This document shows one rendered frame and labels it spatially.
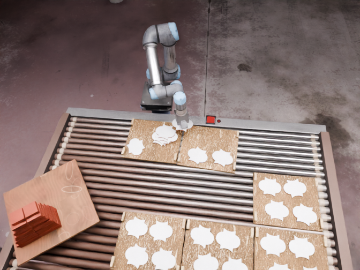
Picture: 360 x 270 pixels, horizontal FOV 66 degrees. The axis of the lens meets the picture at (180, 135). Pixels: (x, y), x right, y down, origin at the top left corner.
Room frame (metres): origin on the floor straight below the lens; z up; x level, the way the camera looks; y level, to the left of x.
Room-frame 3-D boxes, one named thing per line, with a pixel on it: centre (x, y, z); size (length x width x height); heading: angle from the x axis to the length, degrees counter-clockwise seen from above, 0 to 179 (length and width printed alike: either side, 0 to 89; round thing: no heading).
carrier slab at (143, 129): (1.14, 0.20, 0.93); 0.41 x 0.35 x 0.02; 75
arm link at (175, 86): (1.25, 0.00, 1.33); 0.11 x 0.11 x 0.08; 4
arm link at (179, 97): (1.15, -0.03, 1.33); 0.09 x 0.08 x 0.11; 4
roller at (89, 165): (0.84, 0.03, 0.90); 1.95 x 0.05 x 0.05; 76
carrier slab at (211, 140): (1.01, -0.20, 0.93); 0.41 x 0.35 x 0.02; 73
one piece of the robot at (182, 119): (1.13, -0.03, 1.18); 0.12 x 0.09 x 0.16; 9
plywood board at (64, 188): (0.66, 0.88, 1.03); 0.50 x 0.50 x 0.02; 23
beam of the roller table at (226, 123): (1.30, -0.08, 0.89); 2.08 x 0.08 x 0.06; 76
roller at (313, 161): (1.03, -0.02, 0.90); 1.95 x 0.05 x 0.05; 76
